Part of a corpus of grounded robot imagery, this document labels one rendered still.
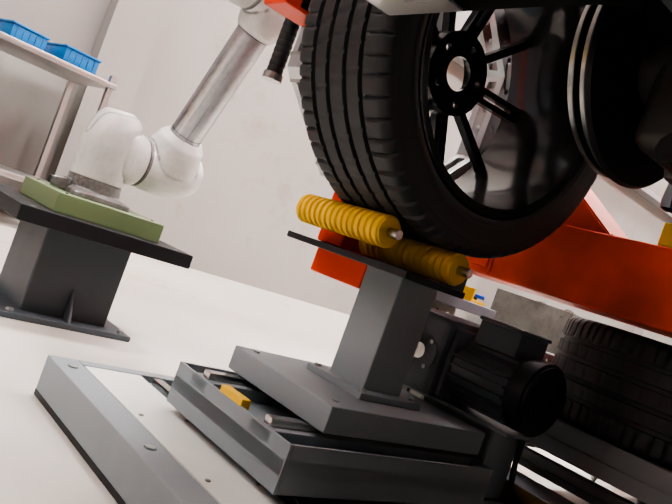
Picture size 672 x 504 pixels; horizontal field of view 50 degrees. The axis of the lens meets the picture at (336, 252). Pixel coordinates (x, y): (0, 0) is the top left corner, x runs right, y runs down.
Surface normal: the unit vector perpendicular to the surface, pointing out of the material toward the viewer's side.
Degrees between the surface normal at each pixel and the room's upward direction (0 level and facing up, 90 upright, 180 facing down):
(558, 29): 138
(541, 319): 90
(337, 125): 129
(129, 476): 90
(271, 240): 90
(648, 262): 90
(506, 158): 66
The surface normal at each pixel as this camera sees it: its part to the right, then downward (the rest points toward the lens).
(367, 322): -0.72, -0.26
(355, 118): -0.78, 0.34
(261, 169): 0.61, 0.22
